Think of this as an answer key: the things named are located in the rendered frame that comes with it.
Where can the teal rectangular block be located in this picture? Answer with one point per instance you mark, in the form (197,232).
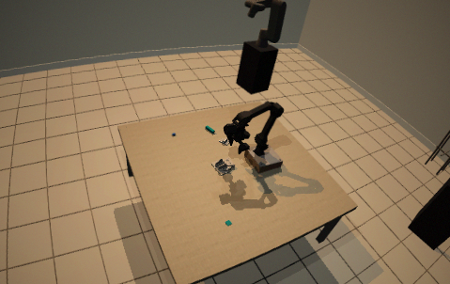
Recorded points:
(209,129)

